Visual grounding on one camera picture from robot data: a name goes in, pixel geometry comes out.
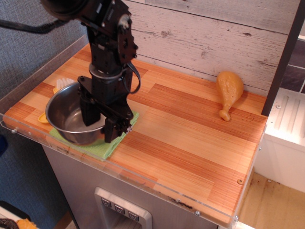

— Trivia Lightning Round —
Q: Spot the clear acrylic table guard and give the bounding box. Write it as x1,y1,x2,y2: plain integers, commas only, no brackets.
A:
0,38,267,229

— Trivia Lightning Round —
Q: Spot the plastic chicken drumstick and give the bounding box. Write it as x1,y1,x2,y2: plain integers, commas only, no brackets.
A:
216,71,244,121

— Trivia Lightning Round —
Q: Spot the dark right frame post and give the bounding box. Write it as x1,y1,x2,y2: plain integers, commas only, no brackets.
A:
261,0,305,116

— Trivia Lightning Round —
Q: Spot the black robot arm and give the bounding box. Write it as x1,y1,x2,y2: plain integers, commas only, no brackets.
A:
41,0,139,143

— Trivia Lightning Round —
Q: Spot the silver dispenser panel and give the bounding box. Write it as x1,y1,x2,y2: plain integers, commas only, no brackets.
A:
94,187,153,229

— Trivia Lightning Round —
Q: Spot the orange object bottom left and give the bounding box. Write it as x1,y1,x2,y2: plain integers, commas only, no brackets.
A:
16,219,37,229

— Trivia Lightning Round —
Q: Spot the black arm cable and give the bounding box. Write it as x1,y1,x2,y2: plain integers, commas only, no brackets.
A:
0,19,67,34

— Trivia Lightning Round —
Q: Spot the grey toy fridge cabinet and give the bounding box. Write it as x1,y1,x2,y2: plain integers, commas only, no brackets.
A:
43,146,217,229

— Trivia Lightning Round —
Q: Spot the white toy sink unit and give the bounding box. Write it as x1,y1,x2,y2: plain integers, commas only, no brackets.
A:
254,88,305,192

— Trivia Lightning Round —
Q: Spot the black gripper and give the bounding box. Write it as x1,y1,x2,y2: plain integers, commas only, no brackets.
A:
77,70,133,143

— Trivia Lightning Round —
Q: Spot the green folded cloth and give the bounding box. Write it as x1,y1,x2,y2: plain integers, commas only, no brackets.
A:
50,111,140,159

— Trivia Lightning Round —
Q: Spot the stainless steel pot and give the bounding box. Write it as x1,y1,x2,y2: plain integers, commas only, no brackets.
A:
45,82,105,146

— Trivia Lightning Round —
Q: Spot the yellow dish brush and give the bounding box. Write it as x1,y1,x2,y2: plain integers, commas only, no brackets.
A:
38,78,75,124

